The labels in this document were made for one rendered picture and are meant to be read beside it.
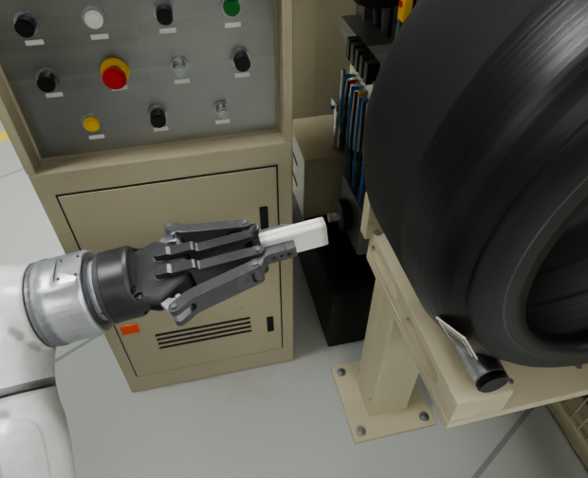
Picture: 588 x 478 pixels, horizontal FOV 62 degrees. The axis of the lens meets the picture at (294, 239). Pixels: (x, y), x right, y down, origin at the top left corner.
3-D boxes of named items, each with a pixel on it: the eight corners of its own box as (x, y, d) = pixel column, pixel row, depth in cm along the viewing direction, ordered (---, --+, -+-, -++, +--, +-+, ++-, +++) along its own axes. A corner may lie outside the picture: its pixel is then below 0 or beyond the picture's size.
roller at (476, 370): (383, 211, 88) (407, 201, 87) (387, 227, 91) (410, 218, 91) (478, 383, 63) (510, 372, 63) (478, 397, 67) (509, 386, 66)
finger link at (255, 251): (152, 265, 49) (152, 276, 48) (261, 239, 49) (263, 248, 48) (165, 288, 51) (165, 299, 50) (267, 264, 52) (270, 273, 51)
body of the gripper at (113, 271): (83, 299, 44) (183, 273, 45) (89, 236, 50) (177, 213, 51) (116, 342, 50) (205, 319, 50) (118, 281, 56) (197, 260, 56)
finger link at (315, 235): (259, 237, 50) (260, 242, 49) (324, 220, 50) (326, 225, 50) (264, 256, 52) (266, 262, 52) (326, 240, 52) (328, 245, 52)
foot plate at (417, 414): (330, 368, 167) (330, 364, 166) (403, 353, 172) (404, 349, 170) (355, 444, 149) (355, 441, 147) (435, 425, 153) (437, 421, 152)
